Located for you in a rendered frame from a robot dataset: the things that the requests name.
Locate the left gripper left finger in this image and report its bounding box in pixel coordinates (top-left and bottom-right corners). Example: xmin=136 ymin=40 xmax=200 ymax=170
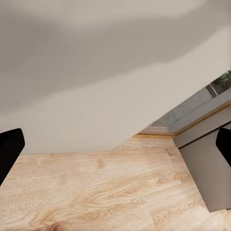
xmin=0 ymin=128 xmax=25 ymax=186

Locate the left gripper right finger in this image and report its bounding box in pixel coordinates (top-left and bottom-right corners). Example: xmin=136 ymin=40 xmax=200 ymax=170
xmin=216 ymin=128 xmax=231 ymax=167

